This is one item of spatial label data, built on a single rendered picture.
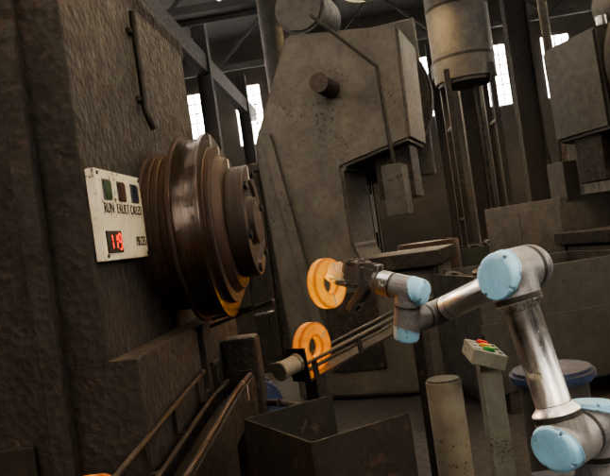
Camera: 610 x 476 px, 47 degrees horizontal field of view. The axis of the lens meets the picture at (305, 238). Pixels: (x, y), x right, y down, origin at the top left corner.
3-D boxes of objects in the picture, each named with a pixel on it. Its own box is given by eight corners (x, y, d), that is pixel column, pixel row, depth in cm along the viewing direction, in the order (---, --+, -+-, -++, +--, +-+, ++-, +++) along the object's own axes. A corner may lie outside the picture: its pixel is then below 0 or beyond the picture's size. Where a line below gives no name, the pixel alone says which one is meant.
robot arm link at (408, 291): (417, 311, 195) (418, 281, 194) (384, 303, 202) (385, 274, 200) (432, 305, 201) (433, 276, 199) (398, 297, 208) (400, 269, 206)
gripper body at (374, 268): (355, 257, 217) (388, 263, 209) (353, 284, 218) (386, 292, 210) (340, 260, 211) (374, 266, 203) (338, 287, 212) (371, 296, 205)
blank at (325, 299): (301, 264, 215) (310, 263, 212) (331, 254, 226) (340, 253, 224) (313, 314, 215) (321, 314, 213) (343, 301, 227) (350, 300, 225)
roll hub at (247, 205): (233, 280, 165) (216, 162, 165) (253, 274, 193) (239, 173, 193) (257, 278, 165) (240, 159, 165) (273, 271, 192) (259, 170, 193)
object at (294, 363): (273, 381, 215) (269, 362, 214) (292, 371, 221) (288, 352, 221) (288, 382, 211) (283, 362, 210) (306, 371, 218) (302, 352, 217)
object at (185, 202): (186, 332, 156) (157, 123, 157) (228, 309, 203) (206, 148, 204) (214, 329, 156) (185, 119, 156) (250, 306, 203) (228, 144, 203)
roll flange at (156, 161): (143, 338, 157) (113, 130, 158) (194, 314, 204) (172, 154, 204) (186, 332, 156) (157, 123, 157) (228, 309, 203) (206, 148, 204)
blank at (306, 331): (310, 381, 225) (317, 382, 223) (285, 348, 218) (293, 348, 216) (330, 345, 235) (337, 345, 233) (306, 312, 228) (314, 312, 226)
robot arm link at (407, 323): (432, 338, 206) (434, 302, 204) (407, 347, 199) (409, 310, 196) (412, 331, 212) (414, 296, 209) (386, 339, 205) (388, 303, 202)
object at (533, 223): (550, 324, 631) (533, 202, 631) (638, 335, 525) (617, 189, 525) (499, 333, 617) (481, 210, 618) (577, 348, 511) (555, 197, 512)
